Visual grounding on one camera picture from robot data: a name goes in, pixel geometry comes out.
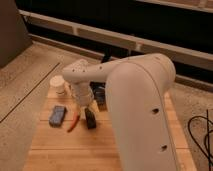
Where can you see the white wooden rail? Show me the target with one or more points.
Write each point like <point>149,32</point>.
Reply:
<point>178,54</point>

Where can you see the black eraser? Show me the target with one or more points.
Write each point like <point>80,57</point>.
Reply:
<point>90,119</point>

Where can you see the black bowl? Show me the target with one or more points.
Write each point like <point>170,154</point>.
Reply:
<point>99,94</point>

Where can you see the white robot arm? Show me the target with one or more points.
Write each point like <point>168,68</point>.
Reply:
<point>134,91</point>

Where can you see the white ceramic cup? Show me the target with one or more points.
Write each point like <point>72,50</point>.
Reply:
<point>57,83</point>

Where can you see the orange carrot toy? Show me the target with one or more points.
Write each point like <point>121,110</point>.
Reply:
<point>74,122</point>

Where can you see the blue sponge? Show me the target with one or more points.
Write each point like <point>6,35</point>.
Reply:
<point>57,116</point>

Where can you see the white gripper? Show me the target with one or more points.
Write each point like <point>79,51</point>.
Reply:
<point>84,96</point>

